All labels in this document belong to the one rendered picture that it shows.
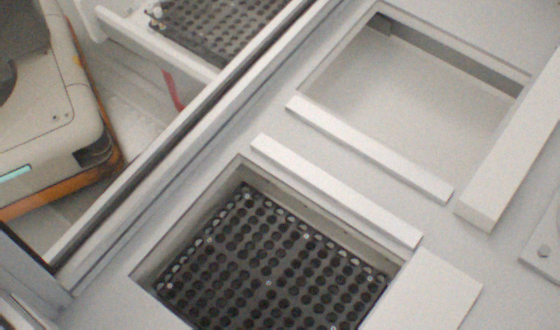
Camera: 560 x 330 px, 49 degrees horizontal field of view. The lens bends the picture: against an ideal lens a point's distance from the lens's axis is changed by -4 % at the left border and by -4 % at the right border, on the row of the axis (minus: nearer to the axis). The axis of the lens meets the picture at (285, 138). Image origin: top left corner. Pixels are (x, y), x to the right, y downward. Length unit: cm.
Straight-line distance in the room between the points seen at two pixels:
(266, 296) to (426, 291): 19
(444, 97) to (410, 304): 39
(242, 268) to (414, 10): 43
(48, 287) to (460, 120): 60
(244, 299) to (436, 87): 44
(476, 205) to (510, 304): 11
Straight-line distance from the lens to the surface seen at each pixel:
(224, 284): 76
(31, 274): 67
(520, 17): 94
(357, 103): 96
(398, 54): 102
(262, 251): 78
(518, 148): 77
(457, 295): 70
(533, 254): 74
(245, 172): 87
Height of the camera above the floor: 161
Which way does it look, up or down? 58 degrees down
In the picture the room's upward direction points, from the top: 7 degrees counter-clockwise
